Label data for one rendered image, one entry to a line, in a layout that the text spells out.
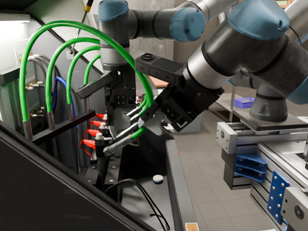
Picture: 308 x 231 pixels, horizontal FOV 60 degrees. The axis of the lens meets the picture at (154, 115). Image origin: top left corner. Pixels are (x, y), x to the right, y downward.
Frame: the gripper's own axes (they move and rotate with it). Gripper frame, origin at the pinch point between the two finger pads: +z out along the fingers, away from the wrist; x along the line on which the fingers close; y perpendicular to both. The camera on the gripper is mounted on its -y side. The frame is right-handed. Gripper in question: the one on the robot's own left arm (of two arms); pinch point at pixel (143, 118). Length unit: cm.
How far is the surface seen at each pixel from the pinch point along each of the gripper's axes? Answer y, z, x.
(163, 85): -22, 167, 212
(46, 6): -55, 23, 24
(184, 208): 24.7, 13.0, 0.2
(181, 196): 23.0, 15.9, 4.3
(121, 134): -1.9, 23.0, 9.2
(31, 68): -43, 37, 11
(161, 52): -130, 411, 597
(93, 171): 0.3, 31.3, -2.1
